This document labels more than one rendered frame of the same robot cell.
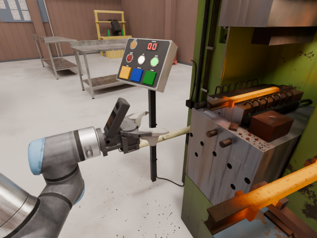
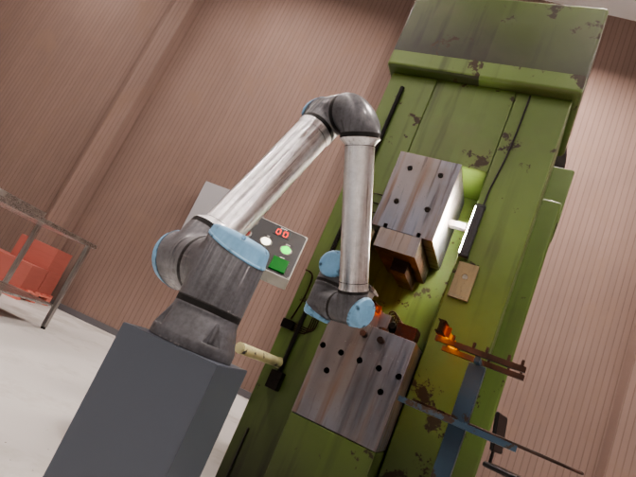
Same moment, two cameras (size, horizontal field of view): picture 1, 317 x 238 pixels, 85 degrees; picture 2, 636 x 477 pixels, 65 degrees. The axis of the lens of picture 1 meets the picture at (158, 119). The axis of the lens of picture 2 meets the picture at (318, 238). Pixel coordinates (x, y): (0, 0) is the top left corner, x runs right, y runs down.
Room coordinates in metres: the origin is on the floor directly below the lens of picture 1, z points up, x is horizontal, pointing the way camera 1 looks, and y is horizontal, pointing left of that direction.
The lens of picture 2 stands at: (-0.79, 1.31, 0.67)
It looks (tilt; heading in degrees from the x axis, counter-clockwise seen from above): 13 degrees up; 322
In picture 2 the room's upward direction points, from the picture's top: 24 degrees clockwise
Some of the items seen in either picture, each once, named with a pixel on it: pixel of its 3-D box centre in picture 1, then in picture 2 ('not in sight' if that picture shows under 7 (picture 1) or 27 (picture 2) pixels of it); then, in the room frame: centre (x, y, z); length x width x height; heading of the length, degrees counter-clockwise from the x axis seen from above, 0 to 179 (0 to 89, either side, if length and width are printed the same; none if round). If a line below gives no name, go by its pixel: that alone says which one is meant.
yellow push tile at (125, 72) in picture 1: (125, 72); not in sight; (1.10, 0.21, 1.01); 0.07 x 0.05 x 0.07; 53
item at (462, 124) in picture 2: not in sight; (463, 146); (0.81, -0.62, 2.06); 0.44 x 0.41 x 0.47; 118
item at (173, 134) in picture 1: (164, 137); (261, 356); (0.95, -0.04, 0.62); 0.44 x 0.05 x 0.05; 118
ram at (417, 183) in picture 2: not in sight; (429, 214); (0.74, -0.49, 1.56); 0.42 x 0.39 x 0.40; 118
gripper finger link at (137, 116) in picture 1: (138, 121); not in sight; (0.54, 0.07, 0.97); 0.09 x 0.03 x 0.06; 154
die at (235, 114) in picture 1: (254, 99); (376, 325); (0.78, -0.47, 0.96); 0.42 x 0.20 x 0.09; 118
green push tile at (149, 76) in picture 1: (149, 78); (278, 265); (0.98, 0.05, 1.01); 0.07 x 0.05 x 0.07; 53
